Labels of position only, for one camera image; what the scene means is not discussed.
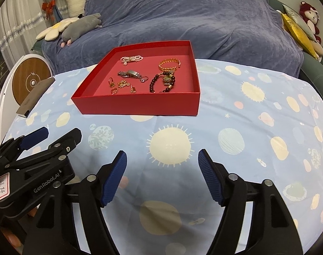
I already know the silver watch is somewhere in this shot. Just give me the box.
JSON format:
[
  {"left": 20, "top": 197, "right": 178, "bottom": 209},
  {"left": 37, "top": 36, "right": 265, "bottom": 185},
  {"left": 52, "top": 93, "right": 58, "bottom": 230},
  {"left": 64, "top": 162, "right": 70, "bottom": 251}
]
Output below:
[{"left": 117, "top": 69, "right": 142, "bottom": 79}]

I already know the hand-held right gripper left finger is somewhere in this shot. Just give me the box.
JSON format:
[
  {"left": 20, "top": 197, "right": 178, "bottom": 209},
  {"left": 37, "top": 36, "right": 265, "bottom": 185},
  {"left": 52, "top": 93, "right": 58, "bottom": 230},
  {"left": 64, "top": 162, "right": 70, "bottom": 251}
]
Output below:
[{"left": 22, "top": 150, "right": 128, "bottom": 255}]

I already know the red monkey plush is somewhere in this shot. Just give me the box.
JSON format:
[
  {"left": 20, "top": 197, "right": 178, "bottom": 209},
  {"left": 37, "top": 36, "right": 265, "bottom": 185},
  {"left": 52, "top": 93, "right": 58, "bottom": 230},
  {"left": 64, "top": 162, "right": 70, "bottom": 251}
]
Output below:
[{"left": 300, "top": 1, "right": 323, "bottom": 44}]

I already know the grey plush toy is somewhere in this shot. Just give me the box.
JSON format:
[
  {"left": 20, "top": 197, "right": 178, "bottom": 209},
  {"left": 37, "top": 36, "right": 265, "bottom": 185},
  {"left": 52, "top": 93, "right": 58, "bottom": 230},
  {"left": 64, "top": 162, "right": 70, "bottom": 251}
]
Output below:
[{"left": 60, "top": 13, "right": 102, "bottom": 48}]

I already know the dark bead bracelet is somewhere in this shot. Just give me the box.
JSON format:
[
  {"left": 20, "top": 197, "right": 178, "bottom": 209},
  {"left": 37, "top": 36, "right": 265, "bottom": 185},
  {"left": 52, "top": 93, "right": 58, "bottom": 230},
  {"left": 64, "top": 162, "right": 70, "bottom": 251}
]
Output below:
[{"left": 149, "top": 72, "right": 176, "bottom": 93}]

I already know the flower-shaped pillow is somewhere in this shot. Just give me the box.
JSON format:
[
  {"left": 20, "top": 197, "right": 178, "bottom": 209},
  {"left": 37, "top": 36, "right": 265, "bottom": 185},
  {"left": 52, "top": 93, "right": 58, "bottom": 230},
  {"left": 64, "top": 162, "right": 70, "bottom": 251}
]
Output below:
[{"left": 35, "top": 18, "right": 80, "bottom": 41}]

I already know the brown notebook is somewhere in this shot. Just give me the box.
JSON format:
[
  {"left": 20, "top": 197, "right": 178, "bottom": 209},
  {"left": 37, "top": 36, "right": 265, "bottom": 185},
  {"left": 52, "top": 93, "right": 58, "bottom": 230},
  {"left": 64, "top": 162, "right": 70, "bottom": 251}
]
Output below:
[{"left": 16, "top": 78, "right": 56, "bottom": 118}]

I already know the grey-green pillow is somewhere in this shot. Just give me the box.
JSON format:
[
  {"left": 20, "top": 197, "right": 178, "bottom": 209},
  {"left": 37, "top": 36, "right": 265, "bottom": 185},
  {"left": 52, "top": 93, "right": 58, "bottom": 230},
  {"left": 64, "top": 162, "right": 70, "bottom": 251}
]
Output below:
[{"left": 282, "top": 4, "right": 317, "bottom": 41}]

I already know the red cardboard box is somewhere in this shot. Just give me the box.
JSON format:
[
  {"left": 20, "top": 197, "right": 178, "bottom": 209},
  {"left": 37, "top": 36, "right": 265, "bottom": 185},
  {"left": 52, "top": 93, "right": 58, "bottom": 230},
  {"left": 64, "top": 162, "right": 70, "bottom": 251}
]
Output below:
[{"left": 71, "top": 40, "right": 201, "bottom": 117}]

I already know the red curtain bow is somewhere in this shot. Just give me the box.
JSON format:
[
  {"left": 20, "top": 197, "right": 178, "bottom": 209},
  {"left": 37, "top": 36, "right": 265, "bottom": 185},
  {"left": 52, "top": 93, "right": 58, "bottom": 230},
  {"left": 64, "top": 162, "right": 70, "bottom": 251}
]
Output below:
[{"left": 42, "top": 0, "right": 57, "bottom": 14}]

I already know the white curtain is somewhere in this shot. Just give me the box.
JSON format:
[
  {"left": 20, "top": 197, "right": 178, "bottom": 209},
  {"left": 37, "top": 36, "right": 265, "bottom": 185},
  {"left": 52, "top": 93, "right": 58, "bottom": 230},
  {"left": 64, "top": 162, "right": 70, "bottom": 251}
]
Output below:
[{"left": 0, "top": 0, "right": 58, "bottom": 67}]

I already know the pink pearl bracelet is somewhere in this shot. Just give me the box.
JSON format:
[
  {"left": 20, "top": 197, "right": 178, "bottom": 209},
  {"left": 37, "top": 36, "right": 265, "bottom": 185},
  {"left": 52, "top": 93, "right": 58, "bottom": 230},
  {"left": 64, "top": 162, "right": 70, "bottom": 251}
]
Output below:
[{"left": 120, "top": 54, "right": 144, "bottom": 65}]

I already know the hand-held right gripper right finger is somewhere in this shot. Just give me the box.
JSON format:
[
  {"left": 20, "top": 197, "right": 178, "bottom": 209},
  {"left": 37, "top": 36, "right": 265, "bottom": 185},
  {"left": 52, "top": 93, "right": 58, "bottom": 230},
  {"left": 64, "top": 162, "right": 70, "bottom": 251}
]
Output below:
[{"left": 198, "top": 149, "right": 303, "bottom": 255}]

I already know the round wood-faced white appliance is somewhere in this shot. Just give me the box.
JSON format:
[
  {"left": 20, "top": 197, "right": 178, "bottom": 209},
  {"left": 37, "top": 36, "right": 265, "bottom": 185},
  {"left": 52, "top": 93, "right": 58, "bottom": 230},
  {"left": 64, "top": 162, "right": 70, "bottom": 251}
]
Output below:
[{"left": 0, "top": 54, "right": 53, "bottom": 139}]

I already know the blue-grey blanket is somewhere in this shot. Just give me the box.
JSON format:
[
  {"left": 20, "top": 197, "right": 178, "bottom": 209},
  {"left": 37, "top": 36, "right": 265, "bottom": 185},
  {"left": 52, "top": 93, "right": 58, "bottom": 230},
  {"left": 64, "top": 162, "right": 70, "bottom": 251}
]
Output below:
[{"left": 42, "top": 0, "right": 304, "bottom": 79}]

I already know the green sofa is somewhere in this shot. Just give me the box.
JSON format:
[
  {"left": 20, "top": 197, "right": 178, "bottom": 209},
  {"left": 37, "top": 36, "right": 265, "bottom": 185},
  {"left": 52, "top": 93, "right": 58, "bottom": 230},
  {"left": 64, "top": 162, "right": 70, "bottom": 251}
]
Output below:
[{"left": 268, "top": 0, "right": 323, "bottom": 85}]

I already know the cream plush toy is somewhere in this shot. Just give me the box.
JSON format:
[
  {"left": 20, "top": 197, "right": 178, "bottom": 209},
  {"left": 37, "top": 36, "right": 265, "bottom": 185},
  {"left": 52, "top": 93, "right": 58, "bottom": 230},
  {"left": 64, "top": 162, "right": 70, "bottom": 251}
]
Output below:
[{"left": 312, "top": 41, "right": 323, "bottom": 56}]

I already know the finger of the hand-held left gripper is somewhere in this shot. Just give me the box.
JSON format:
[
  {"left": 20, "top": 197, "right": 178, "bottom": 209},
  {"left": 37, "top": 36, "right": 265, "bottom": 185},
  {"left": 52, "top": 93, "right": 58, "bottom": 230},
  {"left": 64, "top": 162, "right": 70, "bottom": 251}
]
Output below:
[
  {"left": 0, "top": 127, "right": 50, "bottom": 152},
  {"left": 23, "top": 127, "right": 82, "bottom": 166}
]

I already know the yellow pillow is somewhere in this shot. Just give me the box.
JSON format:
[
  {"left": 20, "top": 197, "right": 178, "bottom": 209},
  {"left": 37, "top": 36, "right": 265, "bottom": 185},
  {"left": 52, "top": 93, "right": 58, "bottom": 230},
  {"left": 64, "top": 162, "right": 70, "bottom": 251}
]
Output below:
[{"left": 280, "top": 12, "right": 319, "bottom": 59}]

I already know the planet-print bed sheet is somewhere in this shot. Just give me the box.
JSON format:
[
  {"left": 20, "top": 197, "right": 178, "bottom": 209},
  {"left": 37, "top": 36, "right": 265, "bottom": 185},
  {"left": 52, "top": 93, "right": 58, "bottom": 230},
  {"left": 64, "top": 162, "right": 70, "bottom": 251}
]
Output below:
[{"left": 0, "top": 58, "right": 323, "bottom": 255}]

